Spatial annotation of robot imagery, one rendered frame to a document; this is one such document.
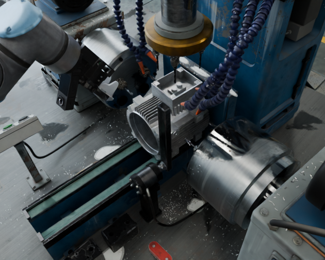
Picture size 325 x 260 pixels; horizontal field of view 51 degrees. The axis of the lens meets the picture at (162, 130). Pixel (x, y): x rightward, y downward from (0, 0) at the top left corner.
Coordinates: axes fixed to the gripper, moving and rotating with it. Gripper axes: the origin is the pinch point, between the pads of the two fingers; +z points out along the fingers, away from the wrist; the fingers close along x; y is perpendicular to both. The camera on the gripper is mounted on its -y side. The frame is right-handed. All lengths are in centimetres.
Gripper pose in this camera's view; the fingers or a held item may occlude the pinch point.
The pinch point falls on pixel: (108, 98)
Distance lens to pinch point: 97.8
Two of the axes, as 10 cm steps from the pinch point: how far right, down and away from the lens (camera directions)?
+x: -6.4, -5.6, 5.3
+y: 6.4, -7.7, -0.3
